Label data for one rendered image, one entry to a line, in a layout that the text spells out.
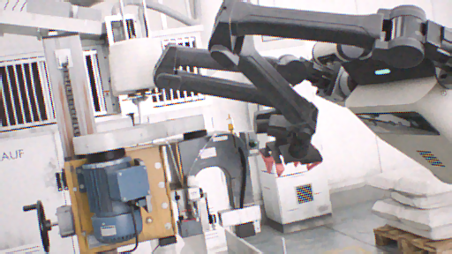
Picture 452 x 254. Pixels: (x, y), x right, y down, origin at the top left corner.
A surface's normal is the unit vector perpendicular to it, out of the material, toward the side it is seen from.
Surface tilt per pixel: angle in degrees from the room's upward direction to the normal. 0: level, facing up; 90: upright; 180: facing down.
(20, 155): 90
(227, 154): 90
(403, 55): 143
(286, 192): 90
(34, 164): 90
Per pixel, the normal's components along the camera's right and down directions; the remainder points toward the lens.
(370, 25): -0.09, -0.47
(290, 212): 0.27, 0.00
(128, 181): 0.64, -0.07
